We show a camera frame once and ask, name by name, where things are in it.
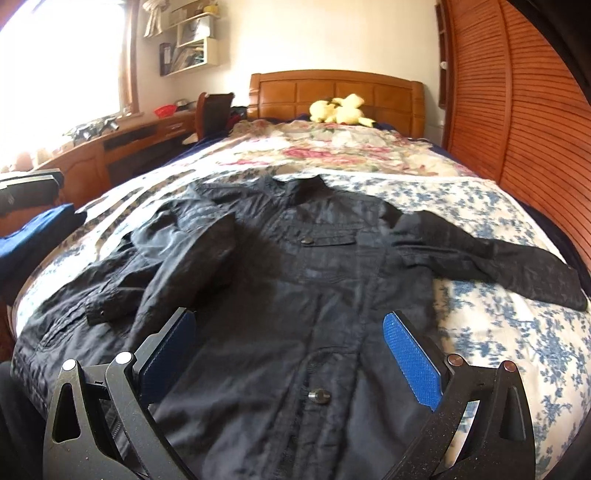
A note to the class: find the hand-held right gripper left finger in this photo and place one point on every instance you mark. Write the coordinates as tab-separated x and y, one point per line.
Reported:
168	350

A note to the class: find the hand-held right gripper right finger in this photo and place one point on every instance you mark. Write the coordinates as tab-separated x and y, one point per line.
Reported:
411	360

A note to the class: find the black jacket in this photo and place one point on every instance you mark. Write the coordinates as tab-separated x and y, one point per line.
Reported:
286	277

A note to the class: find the wooden desk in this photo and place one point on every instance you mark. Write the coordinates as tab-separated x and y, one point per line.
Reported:
92	161

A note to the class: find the blue floral bed sheet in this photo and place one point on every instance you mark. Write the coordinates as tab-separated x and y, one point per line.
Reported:
485	314

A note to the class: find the dark desk clutter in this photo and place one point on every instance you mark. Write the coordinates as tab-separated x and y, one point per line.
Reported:
92	127

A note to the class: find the window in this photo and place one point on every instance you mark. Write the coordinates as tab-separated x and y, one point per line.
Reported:
60	60

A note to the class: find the red bowl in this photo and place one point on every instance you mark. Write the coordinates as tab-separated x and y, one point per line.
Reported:
165	110

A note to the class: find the wooden chair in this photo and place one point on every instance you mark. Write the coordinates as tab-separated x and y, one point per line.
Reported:
214	110

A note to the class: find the white hanging cloth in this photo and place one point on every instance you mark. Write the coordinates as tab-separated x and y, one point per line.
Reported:
154	18

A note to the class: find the pink floral quilt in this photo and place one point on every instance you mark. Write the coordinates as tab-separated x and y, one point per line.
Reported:
341	147

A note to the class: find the yellow plush toy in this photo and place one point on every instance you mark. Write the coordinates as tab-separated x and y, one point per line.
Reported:
339	110

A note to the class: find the wooden bed headboard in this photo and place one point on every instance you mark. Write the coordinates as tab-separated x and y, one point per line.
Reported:
286	94

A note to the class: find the wooden louvred wardrobe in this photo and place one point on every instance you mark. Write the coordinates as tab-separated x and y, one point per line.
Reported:
508	92

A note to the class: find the white wall shelf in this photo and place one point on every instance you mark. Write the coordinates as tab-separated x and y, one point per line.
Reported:
189	46

